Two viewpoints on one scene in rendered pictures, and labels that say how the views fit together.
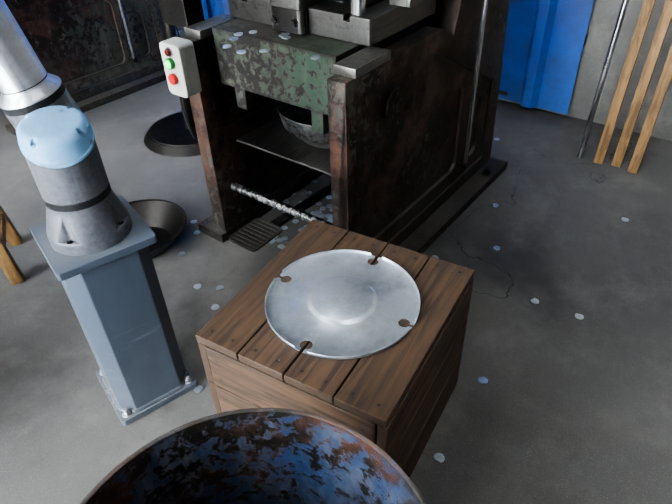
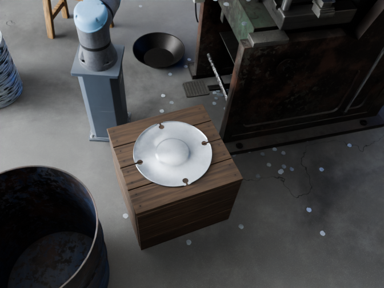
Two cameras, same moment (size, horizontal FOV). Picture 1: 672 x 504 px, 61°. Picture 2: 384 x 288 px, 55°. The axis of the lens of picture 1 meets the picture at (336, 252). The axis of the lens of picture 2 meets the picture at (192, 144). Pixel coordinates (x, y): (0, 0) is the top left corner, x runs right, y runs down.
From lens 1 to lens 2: 62 cm
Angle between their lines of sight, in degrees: 26
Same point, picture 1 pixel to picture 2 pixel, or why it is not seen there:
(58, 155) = (83, 26)
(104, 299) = (90, 90)
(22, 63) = not seen: outside the picture
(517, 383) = (255, 239)
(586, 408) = (274, 274)
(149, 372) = (105, 126)
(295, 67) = (241, 19)
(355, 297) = (178, 155)
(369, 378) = (147, 193)
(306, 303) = (158, 144)
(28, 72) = not seen: outside the picture
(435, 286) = (216, 174)
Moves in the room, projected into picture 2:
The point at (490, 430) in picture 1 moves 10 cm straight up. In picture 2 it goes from (220, 248) to (224, 239)
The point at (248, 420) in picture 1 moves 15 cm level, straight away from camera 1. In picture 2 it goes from (74, 179) to (98, 143)
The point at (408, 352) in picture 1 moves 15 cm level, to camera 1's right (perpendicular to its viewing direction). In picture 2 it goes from (173, 194) to (208, 219)
